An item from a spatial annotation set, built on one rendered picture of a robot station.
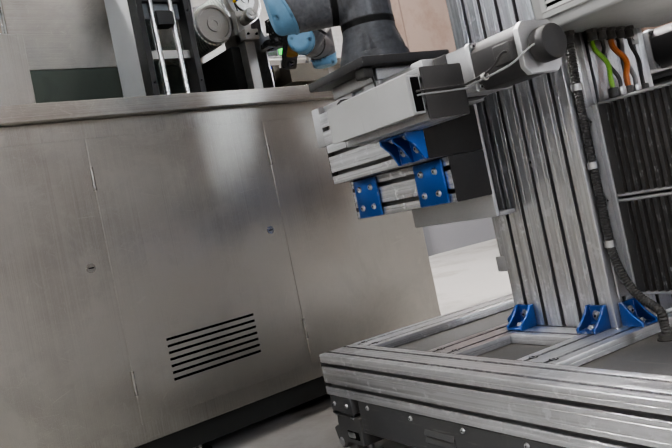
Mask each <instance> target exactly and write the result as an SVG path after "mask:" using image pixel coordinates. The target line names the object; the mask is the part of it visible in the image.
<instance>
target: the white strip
mask: <svg viewBox="0 0 672 448"><path fill-rule="evenodd" d="M104 3H105V8H106V13H107V18H108V23H109V28H110V33H111V38H112V43H113V48H114V52H115V57H116V62H117V67H118V72H119V77H120V82H121V87H122V92H123V97H138V96H146V92H145V87H144V82H143V77H142V72H141V67H140V62H139V58H138V53H137V48H136V43H135V38H134V33H133V28H132V23H131V18H130V13H129V8H128V3H127V0H104Z"/></svg>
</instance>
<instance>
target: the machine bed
mask: <svg viewBox="0 0 672 448"><path fill-rule="evenodd" d="M327 99H334V98H333V93H332V91H324V92H315V93H310V91H309V85H301V86H286V87H271V88H257V89H242V90H227V91H212V92H197V93H183V94H168V95H153V96H138V97H123V98H108V99H94V100H79V101H64V102H49V103H34V104H19V105H5V106H0V127H7V126H19V125H31V124H43V123H55V122H67V121H78V120H90V119H102V118H114V117H126V116H138V115H149V114H161V113H173V112H185V111H197V110H209V109H220V108H232V107H244V106H256V105H268V104H280V103H291V102H303V101H315V100H327Z"/></svg>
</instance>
